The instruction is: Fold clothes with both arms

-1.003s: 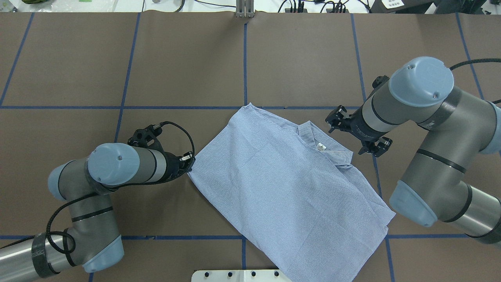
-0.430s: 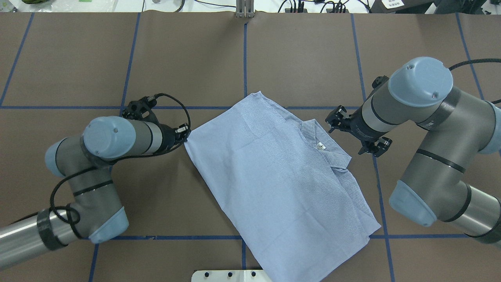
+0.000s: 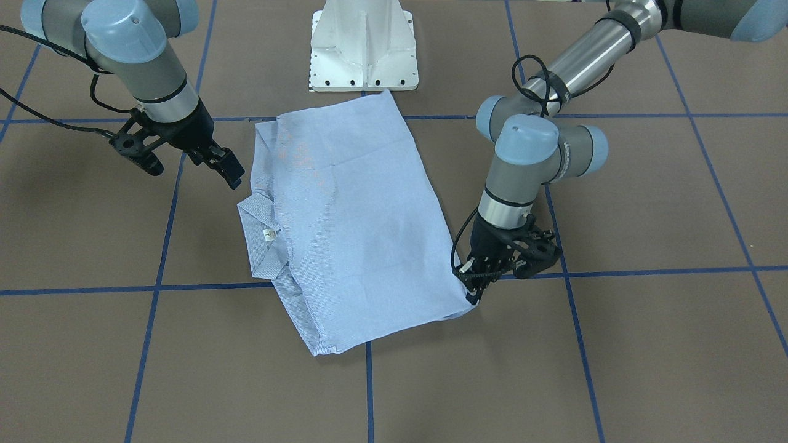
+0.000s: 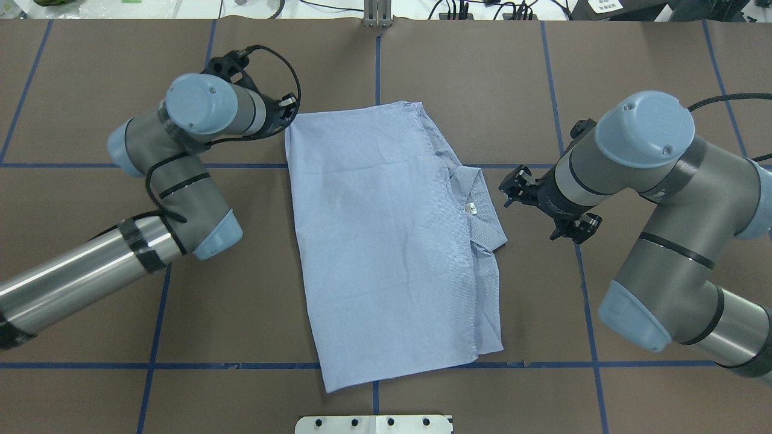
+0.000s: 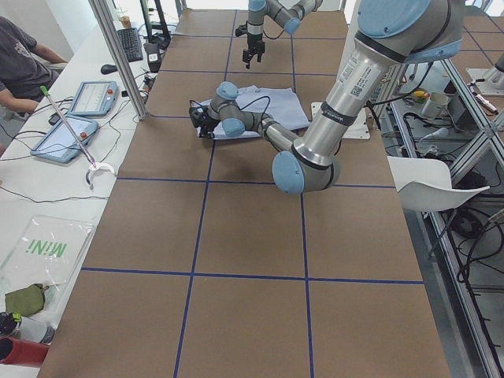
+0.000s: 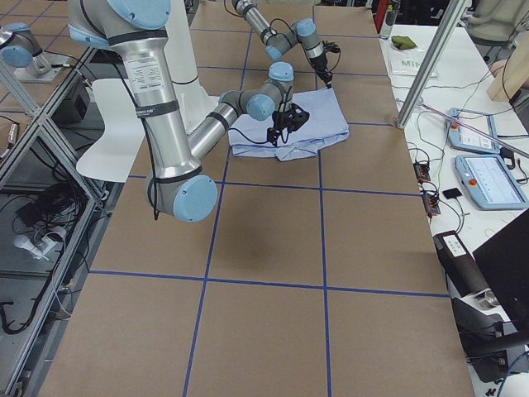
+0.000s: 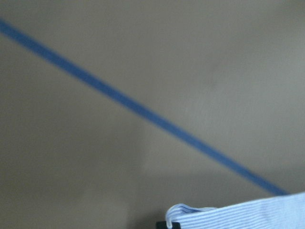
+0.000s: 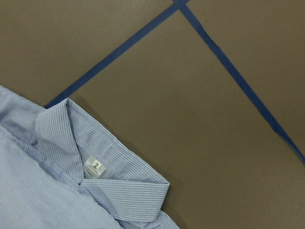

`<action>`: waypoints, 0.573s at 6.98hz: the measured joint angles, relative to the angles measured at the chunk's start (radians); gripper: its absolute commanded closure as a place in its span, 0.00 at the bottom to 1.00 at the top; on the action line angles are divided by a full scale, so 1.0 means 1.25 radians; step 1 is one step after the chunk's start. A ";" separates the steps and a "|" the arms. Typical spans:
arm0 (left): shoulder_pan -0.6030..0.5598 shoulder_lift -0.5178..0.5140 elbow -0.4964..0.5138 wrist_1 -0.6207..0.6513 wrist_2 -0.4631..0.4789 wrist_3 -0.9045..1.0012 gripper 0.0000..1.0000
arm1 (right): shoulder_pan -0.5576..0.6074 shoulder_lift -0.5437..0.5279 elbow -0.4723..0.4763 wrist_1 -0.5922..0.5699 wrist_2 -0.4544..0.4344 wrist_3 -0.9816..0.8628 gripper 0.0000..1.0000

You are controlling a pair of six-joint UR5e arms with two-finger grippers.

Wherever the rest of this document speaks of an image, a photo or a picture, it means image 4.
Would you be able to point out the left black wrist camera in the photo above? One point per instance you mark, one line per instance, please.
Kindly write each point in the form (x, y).
(231, 68)

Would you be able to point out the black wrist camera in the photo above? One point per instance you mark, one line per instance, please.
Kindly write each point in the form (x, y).
(580, 130)
(231, 68)

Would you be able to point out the blue striped button shirt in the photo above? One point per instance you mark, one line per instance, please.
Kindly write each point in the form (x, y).
(397, 241)

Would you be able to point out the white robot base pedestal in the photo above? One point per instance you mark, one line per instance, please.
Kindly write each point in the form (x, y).
(376, 424)

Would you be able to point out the aluminium frame post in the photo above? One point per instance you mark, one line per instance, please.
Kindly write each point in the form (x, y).
(377, 13)

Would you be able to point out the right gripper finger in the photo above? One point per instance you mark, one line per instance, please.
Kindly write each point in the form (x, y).
(578, 230)
(518, 186)

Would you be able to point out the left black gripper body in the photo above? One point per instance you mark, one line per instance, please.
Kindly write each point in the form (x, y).
(274, 116)

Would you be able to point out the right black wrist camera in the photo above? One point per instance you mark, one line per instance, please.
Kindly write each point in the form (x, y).
(580, 130)

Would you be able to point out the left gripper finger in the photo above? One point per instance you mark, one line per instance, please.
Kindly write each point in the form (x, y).
(289, 102)

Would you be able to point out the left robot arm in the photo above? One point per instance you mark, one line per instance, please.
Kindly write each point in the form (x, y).
(162, 147)

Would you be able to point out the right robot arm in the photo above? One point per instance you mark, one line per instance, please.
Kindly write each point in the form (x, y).
(704, 197)

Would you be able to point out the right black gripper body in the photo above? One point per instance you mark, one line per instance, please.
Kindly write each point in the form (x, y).
(546, 194)

